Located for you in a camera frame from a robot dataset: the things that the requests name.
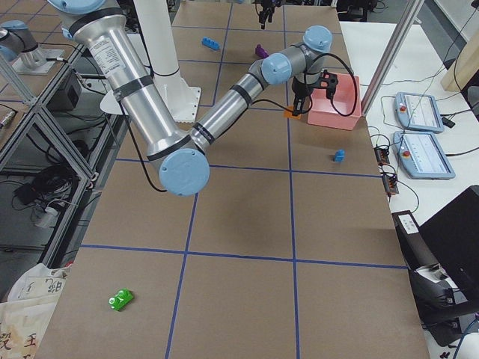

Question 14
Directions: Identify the small blue block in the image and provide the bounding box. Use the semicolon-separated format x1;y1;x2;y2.
333;149;345;163

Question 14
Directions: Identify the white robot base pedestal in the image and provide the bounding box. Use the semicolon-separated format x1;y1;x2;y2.
128;1;201;123

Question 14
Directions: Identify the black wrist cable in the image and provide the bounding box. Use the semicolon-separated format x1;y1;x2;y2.
305;52;356;117

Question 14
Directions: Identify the upper teach pendant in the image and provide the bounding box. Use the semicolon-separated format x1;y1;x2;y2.
394;91;444;133

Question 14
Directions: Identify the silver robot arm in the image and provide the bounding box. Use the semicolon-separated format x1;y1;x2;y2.
50;1;332;197

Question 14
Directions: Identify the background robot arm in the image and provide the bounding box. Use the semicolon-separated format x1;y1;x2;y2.
1;20;64;75

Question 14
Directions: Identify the teach pendant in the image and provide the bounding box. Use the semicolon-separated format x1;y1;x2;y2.
393;131;456;180
394;91;444;133

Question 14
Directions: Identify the lower teach pendant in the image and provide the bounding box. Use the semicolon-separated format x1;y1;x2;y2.
393;131;456;180

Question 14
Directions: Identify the long blue four-stud block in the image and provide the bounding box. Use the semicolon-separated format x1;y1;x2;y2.
201;37;220;51

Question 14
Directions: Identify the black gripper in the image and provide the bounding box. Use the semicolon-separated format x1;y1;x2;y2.
292;72;321;115
257;0;276;22

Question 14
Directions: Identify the green block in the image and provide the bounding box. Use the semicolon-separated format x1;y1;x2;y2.
109;288;134;311

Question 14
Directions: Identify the purple block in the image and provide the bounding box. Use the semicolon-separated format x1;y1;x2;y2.
254;44;269;59

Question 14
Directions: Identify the grey usb hub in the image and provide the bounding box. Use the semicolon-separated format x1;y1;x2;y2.
373;147;390;165

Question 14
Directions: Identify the pink plastic box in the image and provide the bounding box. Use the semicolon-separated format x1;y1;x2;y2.
307;73;361;130

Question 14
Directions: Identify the aluminium frame post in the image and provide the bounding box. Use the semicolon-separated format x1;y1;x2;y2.
361;0;424;116

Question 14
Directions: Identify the white tote bag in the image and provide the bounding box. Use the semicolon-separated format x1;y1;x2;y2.
1;263;71;358

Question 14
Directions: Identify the aluminium frame rack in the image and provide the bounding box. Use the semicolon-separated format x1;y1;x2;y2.
0;44;124;266

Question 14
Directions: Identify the orange block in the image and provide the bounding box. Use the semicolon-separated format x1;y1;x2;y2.
283;108;302;120

